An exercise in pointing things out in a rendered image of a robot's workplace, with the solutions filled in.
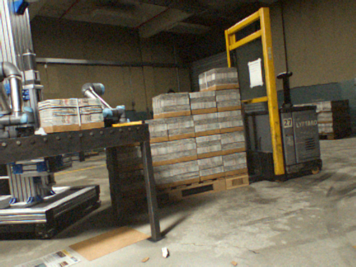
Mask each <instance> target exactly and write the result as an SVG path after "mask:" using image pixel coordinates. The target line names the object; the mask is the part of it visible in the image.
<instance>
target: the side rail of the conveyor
mask: <svg viewBox="0 0 356 267"><path fill-rule="evenodd" d="M150 140H151V139H150V133H149V123H143V124H137V125H127V126H120V127H111V128H100V129H94V130H84V131H78V132H68V133H64V132H62V133H52V134H46V135H35V136H30V137H19V138H13V139H3V140H0V164H3V163H15V162H19V161H27V160H33V159H38V158H46V157H50V156H57V155H61V154H69V153H76V152H81V151H87V150H92V149H100V148H103V147H111V146H122V145H127V144H134V143H138V142H145V141H150Z"/></svg>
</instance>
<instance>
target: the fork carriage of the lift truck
mask: <svg viewBox="0 0 356 267"><path fill-rule="evenodd" d="M242 152H246V160H247V169H248V173H249V174H250V175H254V174H258V175H261V177H264V178H267V179H270V178H273V172H272V166H271V154H270V151H262V150H253V149H245V151H242Z"/></svg>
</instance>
